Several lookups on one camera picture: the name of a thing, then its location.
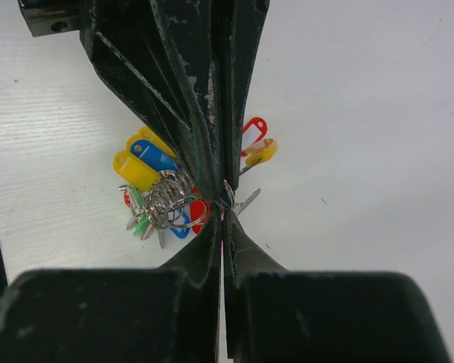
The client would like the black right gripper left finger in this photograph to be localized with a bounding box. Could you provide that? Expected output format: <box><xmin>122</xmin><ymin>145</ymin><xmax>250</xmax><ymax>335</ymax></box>
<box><xmin>0</xmin><ymin>211</ymin><xmax>222</xmax><ymax>362</ymax></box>

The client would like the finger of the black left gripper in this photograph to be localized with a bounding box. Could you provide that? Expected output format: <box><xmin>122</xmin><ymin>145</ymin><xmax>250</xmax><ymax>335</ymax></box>
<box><xmin>212</xmin><ymin>0</ymin><xmax>269</xmax><ymax>189</ymax></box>
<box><xmin>79</xmin><ymin>1</ymin><xmax>223</xmax><ymax>200</ymax></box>

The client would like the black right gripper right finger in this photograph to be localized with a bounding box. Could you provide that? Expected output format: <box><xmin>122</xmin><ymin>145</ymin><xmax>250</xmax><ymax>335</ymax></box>
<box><xmin>222</xmin><ymin>213</ymin><xmax>450</xmax><ymax>362</ymax></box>

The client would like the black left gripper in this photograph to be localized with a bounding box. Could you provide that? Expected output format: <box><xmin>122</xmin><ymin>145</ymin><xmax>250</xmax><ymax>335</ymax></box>
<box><xmin>18</xmin><ymin>0</ymin><xmax>95</xmax><ymax>37</ymax></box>

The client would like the metal keyring with coloured keys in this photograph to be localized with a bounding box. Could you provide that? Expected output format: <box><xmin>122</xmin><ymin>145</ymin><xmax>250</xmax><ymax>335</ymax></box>
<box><xmin>113</xmin><ymin>117</ymin><xmax>278</xmax><ymax>248</ymax></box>

